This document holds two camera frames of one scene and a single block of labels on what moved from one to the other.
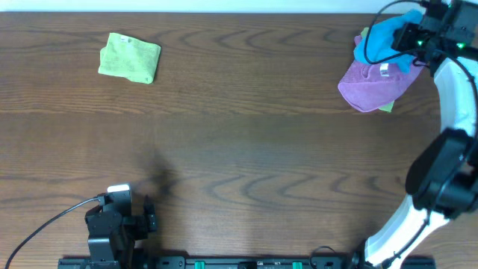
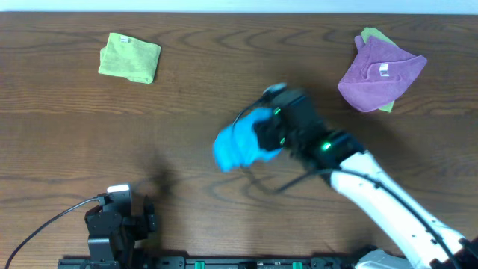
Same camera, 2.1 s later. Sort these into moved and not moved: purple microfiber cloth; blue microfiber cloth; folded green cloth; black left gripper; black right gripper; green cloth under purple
Moved: blue microfiber cloth; black right gripper
Not moved: black left gripper; folded green cloth; purple microfiber cloth; green cloth under purple
